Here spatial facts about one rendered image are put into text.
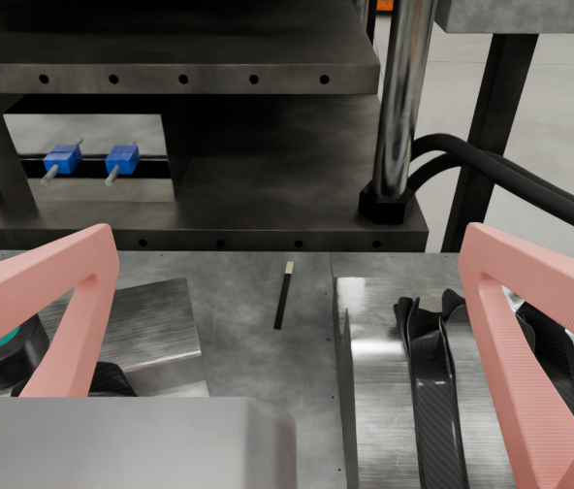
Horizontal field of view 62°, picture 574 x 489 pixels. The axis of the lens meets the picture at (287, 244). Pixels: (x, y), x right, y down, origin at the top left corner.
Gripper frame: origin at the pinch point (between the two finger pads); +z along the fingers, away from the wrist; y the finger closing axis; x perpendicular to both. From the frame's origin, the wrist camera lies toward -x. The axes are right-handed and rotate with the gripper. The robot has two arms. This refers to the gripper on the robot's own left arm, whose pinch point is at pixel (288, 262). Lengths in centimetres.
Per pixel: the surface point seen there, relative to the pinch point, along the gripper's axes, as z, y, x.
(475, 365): 18.8, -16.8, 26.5
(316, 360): 30.1, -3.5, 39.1
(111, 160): 66, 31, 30
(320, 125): 105, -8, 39
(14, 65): 70, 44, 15
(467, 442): 13.1, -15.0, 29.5
